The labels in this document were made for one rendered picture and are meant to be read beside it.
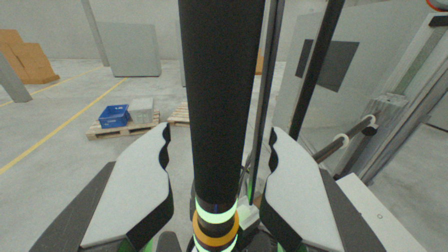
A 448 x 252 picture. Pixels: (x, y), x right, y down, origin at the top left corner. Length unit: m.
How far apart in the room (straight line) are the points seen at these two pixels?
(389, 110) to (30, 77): 8.72
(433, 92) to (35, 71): 8.66
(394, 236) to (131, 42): 7.57
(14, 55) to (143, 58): 3.72
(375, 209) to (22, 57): 8.63
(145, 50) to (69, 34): 7.35
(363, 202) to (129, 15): 12.78
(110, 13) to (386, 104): 13.02
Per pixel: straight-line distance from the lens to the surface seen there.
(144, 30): 7.36
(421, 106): 0.87
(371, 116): 0.54
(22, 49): 8.33
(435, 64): 0.73
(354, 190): 0.64
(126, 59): 7.67
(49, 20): 14.50
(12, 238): 2.66
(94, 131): 3.55
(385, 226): 0.60
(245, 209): 0.20
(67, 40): 14.27
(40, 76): 8.41
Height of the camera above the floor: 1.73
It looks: 31 degrees down
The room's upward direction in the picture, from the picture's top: 3 degrees clockwise
